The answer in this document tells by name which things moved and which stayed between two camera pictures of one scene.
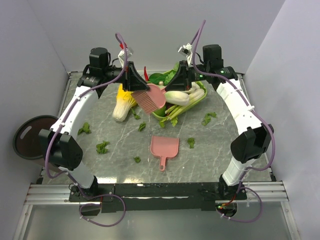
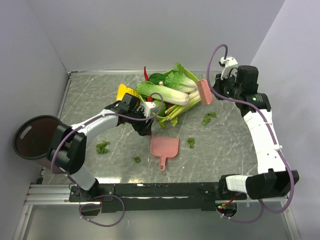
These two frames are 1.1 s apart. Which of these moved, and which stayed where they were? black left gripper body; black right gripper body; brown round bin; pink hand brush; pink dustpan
Moved: pink hand brush; black left gripper body; black right gripper body
Stayed: brown round bin; pink dustpan
